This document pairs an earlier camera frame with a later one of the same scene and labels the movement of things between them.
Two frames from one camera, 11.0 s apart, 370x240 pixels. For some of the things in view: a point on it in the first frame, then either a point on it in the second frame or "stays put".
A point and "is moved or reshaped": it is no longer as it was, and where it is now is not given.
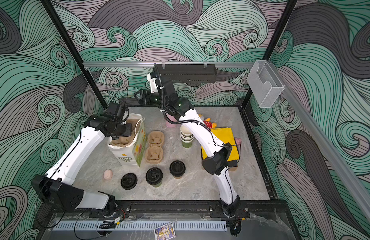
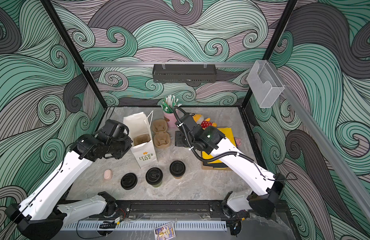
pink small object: [107, 174] stays put
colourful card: [165, 232] stays put
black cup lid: [128, 181] stays put
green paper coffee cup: [157, 185] stays put
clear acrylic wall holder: [265, 83] stays put
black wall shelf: [187, 73] stays put
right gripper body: [140, 97] → [183, 120]
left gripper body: [123, 130] → [119, 148]
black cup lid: [154, 175] stays put
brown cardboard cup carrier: [154, 152] → [161, 137]
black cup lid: [177, 168] stays put
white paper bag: [134, 155] is moved or reshaped
